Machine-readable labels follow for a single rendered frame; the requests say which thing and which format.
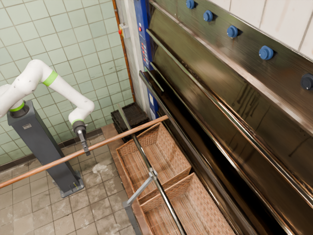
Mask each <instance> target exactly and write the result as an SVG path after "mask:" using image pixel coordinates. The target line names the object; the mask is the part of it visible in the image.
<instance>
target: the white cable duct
mask: <svg viewBox="0 0 313 235"><path fill-rule="evenodd" d="M124 3H125V8H126V14H127V19H128V24H129V31H130V37H131V42H132V48H133V53H134V58H135V63H136V70H137V76H138V81H139V87H140V92H141V97H142V103H143V110H144V111H145V112H146V106H145V100H144V95H143V87H142V81H141V78H140V76H139V65H138V59H137V53H136V46H135V40H134V34H133V28H132V23H131V17H130V12H129V4H128V0H124ZM146 113H147V112H146Z"/></svg>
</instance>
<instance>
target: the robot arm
mask: <svg viewBox="0 0 313 235"><path fill-rule="evenodd" d="M39 82H41V83H43V84H44V85H46V86H47V87H49V88H50V89H52V90H54V91H55V92H57V93H59V94H60V95H62V96H63V97H65V98H66V99H67V100H69V101H70V102H71V103H73V104H74V105H76V106H77V108H76V109H75V110H74V111H72V112H71V113H70V114H69V117H68V119H69V121H70V123H71V125H72V128H73V130H72V131H74V133H75V134H76V136H78V137H80V139H81V142H82V144H81V145H82V146H83V149H84V152H85V153H86V156H88V155H91V153H90V151H89V149H88V144H87V141H86V137H85V135H86V126H87V125H88V124H85V123H84V119H85V118H86V117H87V116H88V115H89V114H90V113H92V112H93V111H94V109H95V104H94V103H93V101H91V100H90V99H88V98H86V97H85V96H83V95H82V94H81V93H79V92H78V91H77V90H75V89H74V88H73V87H72V86H70V85H69V84H68V83H67V82H66V81H65V80H64V79H63V78H62V77H61V76H60V75H59V74H57V73H56V72H55V71H54V70H53V69H51V68H50V67H49V66H48V65H46V64H45V63H44V62H43V61H41V60H38V59H35V60H31V61H30V62H29V63H28V65H27V66H26V68H25V70H24V71H23V72H22V73H21V74H20V75H19V76H18V77H17V78H16V79H15V81H14V82H13V83H12V85H11V84H5V85H2V86H0V118H2V117H4V116H5V115H6V113H7V112H8V111H10V116H11V117H13V118H20V117H22V116H24V115H26V114H27V113H28V112H29V109H30V108H29V106H28V105H27V104H25V103H26V102H25V100H23V98H24V97H26V96H27V95H29V94H31V93H33V92H34V91H35V90H36V88H37V85H38V83H39Z"/></svg>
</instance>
